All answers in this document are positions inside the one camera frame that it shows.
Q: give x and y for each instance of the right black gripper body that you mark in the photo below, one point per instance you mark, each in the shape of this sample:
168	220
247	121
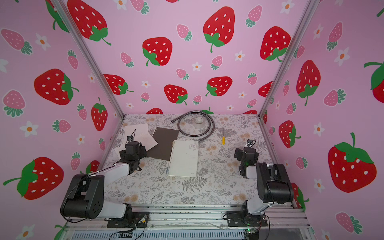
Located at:
247	153

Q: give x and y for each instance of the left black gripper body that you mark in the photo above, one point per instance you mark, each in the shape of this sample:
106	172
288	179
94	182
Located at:
141	153

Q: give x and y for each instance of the dark grey spiral notebook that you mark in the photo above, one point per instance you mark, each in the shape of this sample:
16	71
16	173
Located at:
164	138

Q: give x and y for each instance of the white spiral notebook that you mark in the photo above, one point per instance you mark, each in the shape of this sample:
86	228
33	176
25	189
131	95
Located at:
184	159

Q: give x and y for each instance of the torn white notebook page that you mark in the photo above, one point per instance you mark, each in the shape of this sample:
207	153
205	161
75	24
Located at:
138	132

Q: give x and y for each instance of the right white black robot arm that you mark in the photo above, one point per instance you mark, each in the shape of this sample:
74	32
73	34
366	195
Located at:
273	183

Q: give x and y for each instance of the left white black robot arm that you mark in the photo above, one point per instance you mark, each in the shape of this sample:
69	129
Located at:
85	196

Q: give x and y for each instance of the clear tape roll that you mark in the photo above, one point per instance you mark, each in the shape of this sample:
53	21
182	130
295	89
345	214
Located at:
199	121

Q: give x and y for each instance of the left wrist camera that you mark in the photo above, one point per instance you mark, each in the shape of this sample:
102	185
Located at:
130	139

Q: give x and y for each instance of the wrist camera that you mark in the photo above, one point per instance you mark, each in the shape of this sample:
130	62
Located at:
250	143
130	139

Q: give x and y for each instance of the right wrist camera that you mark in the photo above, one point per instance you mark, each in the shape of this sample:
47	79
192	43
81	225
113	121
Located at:
250	143

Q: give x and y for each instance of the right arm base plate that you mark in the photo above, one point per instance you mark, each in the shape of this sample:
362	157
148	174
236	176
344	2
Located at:
239	219

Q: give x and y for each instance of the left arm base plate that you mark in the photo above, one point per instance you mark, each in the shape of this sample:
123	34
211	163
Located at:
131	220

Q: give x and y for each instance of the aluminium rail frame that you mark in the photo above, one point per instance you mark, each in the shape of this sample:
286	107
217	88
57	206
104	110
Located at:
197	222

